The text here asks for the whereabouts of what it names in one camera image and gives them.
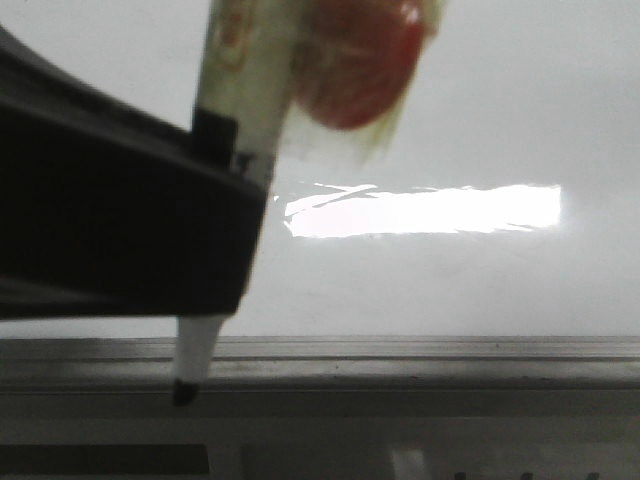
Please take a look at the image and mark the black whiteboard marker with tape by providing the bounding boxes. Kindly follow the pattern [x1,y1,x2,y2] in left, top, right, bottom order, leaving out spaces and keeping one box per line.
[172,0,449,407]

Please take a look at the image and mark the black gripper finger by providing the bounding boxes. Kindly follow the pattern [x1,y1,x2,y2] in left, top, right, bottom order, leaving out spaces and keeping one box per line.
[1,32,265,319]

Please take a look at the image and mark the white whiteboard with aluminium frame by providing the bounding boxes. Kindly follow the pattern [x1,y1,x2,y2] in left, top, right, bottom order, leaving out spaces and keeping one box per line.
[0,0,640,396]

